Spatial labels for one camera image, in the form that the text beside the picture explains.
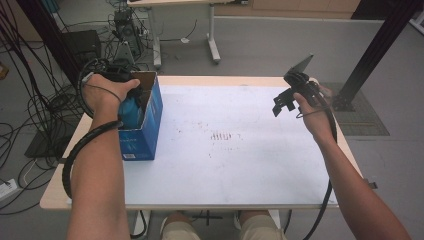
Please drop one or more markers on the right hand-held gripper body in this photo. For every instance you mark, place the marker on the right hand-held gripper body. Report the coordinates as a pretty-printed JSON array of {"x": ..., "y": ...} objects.
[{"x": 300, "y": 81}]

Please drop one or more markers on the person's right leg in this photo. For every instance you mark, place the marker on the person's right leg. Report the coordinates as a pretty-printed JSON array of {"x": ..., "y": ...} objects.
[{"x": 261, "y": 226}]

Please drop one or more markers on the white power strip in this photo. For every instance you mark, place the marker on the white power strip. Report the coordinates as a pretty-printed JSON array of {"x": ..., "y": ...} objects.
[{"x": 7, "y": 189}]

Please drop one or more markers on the person's left hand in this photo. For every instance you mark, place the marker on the person's left hand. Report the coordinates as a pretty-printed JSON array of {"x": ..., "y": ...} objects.
[{"x": 103, "y": 95}]

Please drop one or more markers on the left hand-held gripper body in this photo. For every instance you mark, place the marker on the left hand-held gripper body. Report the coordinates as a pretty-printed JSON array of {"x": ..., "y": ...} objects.
[{"x": 116, "y": 71}]

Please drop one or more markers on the black box on floor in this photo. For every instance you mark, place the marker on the black box on floor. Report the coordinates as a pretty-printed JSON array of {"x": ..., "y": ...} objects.
[{"x": 83, "y": 43}]

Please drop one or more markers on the black computer tower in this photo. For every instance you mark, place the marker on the black computer tower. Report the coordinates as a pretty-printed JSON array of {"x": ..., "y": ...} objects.
[{"x": 128, "y": 31}]

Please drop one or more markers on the blue bottle with white label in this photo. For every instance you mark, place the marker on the blue bottle with white label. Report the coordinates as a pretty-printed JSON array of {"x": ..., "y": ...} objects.
[{"x": 130, "y": 113}]

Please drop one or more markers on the black metal post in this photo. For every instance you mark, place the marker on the black metal post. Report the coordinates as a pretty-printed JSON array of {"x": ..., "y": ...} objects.
[
  {"x": 376, "y": 50},
  {"x": 50, "y": 40}
]

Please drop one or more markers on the white table leg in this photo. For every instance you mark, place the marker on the white table leg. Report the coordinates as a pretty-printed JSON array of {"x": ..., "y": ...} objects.
[{"x": 140, "y": 223}]

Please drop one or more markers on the blue cardboard box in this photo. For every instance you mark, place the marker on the blue cardboard box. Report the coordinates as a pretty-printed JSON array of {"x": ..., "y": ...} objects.
[{"x": 146, "y": 133}]

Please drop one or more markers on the grey grid floor mat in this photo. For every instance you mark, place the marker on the grey grid floor mat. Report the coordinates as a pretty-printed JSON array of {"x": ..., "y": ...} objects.
[{"x": 366, "y": 123}]

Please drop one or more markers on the person's right hand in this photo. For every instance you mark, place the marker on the person's right hand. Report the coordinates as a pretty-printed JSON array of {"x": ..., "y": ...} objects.
[{"x": 315, "y": 123}]

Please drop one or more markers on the black floor mat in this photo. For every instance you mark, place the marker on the black floor mat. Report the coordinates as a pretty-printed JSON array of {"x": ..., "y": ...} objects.
[{"x": 43, "y": 146}]

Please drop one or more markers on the person's left leg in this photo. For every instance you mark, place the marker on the person's left leg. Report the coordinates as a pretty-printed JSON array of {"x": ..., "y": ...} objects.
[{"x": 180, "y": 228}]

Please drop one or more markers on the white desk with metal legs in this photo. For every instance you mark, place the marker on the white desk with metal legs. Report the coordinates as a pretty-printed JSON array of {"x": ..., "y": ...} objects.
[{"x": 212, "y": 33}]

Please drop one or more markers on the person's leg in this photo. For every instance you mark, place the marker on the person's leg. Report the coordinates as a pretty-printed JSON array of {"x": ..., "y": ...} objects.
[
  {"x": 261, "y": 226},
  {"x": 180, "y": 228}
]

